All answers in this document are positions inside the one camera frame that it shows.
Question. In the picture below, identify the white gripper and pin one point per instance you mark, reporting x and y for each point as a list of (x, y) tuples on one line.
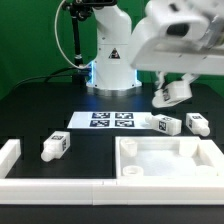
[(151, 50)]

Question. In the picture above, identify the white square tabletop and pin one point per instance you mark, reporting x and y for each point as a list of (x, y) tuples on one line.
[(143, 157)]

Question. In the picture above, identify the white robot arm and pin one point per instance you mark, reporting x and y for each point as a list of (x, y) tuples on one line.
[(111, 71)]

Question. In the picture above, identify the white marker sheet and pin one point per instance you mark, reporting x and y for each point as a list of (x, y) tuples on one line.
[(110, 120)]

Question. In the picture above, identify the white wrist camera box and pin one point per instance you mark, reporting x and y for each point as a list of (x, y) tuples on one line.
[(176, 18)]

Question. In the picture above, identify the white U-shaped fence frame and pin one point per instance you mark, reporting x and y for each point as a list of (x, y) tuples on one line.
[(124, 191)]

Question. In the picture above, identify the black camera stand pole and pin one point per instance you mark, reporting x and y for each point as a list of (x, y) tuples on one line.
[(77, 14)]

